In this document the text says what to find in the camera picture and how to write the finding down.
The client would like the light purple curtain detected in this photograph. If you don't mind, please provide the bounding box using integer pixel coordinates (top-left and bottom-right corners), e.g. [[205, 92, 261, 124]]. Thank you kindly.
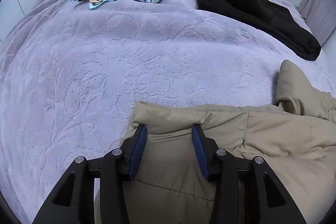
[[299, 0, 336, 47]]

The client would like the purple plush blanket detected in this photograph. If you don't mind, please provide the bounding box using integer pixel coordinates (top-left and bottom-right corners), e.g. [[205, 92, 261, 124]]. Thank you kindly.
[[0, 0, 336, 216]]

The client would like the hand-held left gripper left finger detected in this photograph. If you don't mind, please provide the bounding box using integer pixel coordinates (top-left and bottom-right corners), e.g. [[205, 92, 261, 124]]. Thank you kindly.
[[33, 124, 148, 224]]

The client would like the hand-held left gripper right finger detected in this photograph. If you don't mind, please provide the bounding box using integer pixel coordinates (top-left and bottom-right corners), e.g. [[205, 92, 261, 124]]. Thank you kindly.
[[192, 124, 306, 224]]

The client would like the black folded garment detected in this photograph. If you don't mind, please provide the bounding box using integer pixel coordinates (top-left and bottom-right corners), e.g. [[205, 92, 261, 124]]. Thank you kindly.
[[191, 0, 322, 61]]

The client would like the beige puffer jacket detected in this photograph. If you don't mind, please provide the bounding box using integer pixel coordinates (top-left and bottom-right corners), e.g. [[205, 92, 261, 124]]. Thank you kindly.
[[94, 59, 336, 224]]

